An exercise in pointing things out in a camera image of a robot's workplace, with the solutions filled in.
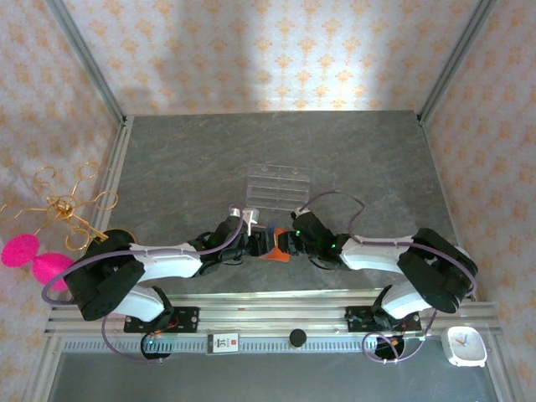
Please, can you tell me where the orange card holder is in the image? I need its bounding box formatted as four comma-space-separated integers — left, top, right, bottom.
258, 224, 292, 264

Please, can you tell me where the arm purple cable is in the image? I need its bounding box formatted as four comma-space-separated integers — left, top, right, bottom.
40, 204, 248, 364
299, 190, 478, 365

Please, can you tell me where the aluminium rail frame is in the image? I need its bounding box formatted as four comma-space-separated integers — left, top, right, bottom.
44, 288, 503, 338

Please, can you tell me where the pink fuzzy ball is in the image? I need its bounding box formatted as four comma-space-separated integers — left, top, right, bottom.
32, 250, 77, 292
1, 234, 41, 268

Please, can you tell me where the white alarm clock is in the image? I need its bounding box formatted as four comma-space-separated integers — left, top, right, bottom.
441, 325, 489, 369

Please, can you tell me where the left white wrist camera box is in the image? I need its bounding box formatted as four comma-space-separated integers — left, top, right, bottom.
229, 204, 260, 236

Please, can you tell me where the aluminium side rail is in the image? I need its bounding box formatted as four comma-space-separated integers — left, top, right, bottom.
90, 115, 135, 234

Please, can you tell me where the aluminium frame post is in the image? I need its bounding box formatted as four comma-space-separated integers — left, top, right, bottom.
418, 0, 499, 125
44, 0, 129, 126

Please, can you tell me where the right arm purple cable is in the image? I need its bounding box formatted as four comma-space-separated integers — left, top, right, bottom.
299, 190, 478, 365

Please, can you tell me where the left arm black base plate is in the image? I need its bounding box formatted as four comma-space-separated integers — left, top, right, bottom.
123, 307, 200, 334

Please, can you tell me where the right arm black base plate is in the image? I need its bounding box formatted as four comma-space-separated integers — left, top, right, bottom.
345, 305, 422, 334

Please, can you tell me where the white label tag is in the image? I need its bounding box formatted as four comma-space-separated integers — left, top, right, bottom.
207, 332, 241, 356

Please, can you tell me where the gold wire ornament stand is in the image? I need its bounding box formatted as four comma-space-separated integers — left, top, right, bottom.
0, 161, 131, 255

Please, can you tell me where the slotted grey cable duct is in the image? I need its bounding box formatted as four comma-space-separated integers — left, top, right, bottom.
62, 338, 445, 353

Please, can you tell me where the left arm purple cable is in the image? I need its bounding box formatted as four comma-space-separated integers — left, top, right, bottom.
40, 204, 248, 364

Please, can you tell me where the clear acrylic card stand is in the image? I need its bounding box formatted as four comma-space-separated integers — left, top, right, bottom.
245, 162, 314, 213

